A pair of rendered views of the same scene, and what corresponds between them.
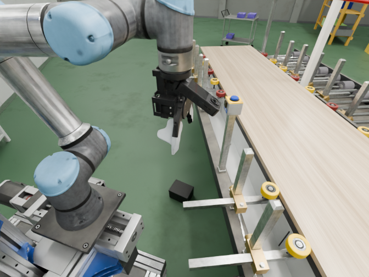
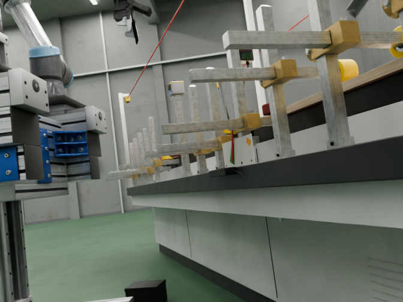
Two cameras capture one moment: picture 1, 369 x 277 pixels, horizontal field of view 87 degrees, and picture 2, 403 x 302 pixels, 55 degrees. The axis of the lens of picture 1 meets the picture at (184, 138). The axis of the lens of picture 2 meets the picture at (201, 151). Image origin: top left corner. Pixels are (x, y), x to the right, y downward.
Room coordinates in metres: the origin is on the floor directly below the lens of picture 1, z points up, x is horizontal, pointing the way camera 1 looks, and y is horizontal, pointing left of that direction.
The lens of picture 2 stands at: (-1.22, 0.18, 0.66)
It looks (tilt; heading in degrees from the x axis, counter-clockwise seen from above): 5 degrees up; 346
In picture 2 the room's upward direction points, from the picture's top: 7 degrees counter-clockwise
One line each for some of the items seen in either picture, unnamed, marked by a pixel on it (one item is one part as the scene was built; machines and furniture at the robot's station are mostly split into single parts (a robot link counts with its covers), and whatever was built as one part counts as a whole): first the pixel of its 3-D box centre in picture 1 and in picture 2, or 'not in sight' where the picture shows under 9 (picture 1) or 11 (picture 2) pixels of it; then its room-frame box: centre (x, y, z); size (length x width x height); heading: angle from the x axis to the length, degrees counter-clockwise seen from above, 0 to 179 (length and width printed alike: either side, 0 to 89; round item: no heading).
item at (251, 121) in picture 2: not in sight; (246, 123); (0.06, -0.32, 0.85); 0.14 x 0.06 x 0.05; 5
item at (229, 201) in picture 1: (227, 202); (191, 150); (0.54, -0.21, 0.81); 0.44 x 0.03 x 0.04; 95
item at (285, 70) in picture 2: not in sight; (277, 75); (-0.19, -0.34, 0.95); 0.14 x 0.06 x 0.05; 5
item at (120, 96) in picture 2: not in sight; (129, 139); (2.89, -0.09, 1.20); 0.12 x 0.09 x 1.00; 95
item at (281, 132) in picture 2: not in sight; (274, 82); (-0.16, -0.33, 0.93); 0.04 x 0.04 x 0.48; 5
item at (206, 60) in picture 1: (204, 86); (154, 149); (1.58, -0.17, 0.94); 0.04 x 0.04 x 0.48; 5
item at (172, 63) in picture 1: (174, 60); not in sight; (0.44, 0.02, 1.54); 0.08 x 0.08 x 0.05
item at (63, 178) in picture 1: (64, 178); (45, 63); (0.38, 0.36, 1.20); 0.13 x 0.12 x 0.14; 169
